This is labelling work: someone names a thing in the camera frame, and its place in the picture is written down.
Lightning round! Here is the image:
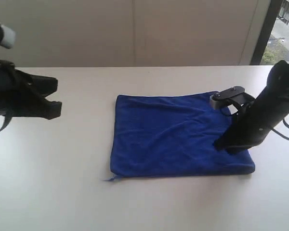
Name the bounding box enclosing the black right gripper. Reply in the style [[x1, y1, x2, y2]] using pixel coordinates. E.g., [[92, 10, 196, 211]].
[[213, 96, 289, 154]]

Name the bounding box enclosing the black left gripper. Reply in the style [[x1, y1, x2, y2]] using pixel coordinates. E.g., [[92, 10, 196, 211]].
[[0, 69, 62, 120]]

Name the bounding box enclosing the blue microfiber cloth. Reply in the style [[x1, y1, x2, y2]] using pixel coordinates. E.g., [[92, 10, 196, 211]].
[[110, 92, 255, 178]]

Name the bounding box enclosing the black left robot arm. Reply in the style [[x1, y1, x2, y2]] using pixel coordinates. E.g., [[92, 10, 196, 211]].
[[0, 60, 62, 120]]

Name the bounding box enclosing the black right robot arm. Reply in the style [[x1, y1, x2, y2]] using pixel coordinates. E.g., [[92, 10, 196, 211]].
[[210, 60, 289, 154]]

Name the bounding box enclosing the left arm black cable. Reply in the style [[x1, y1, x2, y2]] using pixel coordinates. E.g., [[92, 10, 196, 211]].
[[0, 50, 13, 137]]

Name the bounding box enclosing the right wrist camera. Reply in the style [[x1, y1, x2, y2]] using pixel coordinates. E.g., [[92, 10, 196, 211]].
[[210, 86, 255, 116]]

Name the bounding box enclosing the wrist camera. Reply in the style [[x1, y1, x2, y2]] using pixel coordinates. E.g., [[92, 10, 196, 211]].
[[210, 86, 255, 116], [0, 23, 16, 49]]

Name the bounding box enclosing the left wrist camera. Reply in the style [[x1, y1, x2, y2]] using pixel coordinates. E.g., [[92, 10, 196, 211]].
[[0, 23, 16, 49]]

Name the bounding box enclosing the black window frame post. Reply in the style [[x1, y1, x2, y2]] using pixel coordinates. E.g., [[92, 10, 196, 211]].
[[250, 0, 283, 65]]

